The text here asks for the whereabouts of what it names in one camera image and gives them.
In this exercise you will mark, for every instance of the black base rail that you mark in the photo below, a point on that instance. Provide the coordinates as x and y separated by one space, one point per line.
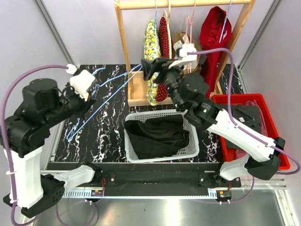
157 180

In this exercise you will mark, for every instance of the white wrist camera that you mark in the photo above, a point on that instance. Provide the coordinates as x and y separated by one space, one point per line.
183 57
82 84

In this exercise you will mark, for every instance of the white plastic laundry basket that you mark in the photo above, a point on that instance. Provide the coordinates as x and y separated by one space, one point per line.
190 151

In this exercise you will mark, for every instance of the dark striped shirt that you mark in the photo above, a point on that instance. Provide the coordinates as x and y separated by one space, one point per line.
247 115

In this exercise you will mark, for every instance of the black skirt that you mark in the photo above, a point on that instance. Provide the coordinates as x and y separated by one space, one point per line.
157 137

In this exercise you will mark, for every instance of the black marble mat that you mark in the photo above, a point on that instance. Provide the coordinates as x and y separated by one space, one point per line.
102 138

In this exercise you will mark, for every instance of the red polka dot garment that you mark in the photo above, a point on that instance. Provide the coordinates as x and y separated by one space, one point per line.
165 44

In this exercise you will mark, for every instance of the tan and white garment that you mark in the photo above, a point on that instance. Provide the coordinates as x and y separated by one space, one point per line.
181 38

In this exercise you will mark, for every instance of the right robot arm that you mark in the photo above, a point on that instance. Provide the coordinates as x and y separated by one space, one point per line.
188 94

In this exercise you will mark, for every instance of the blue hanger of red dress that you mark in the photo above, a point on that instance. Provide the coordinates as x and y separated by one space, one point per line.
224 30

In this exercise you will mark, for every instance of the blue hanger of lemon skirt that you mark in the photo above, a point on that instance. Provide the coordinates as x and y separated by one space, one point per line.
156 9

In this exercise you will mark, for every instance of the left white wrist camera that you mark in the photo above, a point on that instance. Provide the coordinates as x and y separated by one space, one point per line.
82 84

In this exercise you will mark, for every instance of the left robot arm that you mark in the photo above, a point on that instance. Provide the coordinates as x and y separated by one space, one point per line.
43 108

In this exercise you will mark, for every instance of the pink wire hanger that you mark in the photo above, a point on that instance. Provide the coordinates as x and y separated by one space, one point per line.
189 25

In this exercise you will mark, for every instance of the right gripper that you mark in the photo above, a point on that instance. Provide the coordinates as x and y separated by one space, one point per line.
149 67

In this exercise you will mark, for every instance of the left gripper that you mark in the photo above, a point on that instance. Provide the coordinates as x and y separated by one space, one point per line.
86 105

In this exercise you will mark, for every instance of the lemon print skirt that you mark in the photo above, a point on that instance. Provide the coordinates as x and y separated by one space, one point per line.
151 51

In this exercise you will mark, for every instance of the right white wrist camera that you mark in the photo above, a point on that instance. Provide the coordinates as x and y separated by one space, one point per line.
183 57

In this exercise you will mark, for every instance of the red dress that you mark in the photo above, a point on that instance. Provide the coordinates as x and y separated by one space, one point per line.
209 39

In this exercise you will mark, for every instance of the red plastic bin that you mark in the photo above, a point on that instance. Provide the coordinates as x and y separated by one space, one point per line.
236 99

